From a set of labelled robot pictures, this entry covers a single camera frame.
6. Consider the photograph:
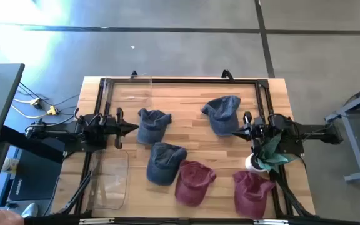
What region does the silver bracket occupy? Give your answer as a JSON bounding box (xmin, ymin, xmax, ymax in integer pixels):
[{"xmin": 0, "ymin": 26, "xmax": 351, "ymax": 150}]
[
  {"xmin": 79, "ymin": 218, "xmax": 116, "ymax": 225},
  {"xmin": 253, "ymin": 219, "xmax": 289, "ymax": 225}
]

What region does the dark red cap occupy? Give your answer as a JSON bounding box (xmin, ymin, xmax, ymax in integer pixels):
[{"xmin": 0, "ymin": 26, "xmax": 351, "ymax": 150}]
[
  {"xmin": 232, "ymin": 170, "xmax": 277, "ymax": 220},
  {"xmin": 174, "ymin": 159, "xmax": 218, "ymax": 208}
]

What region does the black aluminium frame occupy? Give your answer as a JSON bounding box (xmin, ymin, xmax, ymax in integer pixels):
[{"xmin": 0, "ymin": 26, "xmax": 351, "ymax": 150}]
[{"xmin": 23, "ymin": 76, "xmax": 360, "ymax": 225}]

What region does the black desk mat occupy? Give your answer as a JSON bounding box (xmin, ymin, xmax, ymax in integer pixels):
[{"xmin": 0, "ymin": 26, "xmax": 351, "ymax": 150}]
[{"xmin": 7, "ymin": 148, "xmax": 63, "ymax": 203}]

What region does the grey metal table frame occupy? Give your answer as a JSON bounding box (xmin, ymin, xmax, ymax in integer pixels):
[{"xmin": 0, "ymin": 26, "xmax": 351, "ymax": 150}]
[{"xmin": 324, "ymin": 79, "xmax": 360, "ymax": 183}]

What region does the white plant pot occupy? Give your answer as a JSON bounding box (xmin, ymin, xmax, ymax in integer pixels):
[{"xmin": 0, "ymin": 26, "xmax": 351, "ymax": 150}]
[{"xmin": 244, "ymin": 152, "xmax": 267, "ymax": 174}]

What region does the green artificial plant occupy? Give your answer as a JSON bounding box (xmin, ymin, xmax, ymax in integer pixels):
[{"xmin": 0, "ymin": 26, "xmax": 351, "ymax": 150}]
[{"xmin": 254, "ymin": 132, "xmax": 298, "ymax": 174}]

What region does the thin black cable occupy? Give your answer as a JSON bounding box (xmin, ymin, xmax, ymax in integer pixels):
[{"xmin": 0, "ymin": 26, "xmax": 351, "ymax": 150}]
[{"xmin": 17, "ymin": 81, "xmax": 81, "ymax": 107}]

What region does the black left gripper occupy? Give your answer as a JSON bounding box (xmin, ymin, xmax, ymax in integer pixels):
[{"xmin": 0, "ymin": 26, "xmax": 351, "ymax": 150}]
[{"xmin": 104, "ymin": 107, "xmax": 140, "ymax": 150}]

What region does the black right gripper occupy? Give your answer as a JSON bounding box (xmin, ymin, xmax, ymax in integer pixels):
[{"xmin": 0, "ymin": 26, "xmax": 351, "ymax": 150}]
[{"xmin": 232, "ymin": 111, "xmax": 269, "ymax": 158}]

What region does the black desk bar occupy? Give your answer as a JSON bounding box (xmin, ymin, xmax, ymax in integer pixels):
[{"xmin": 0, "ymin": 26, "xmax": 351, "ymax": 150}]
[{"xmin": 0, "ymin": 124, "xmax": 66, "ymax": 164}]

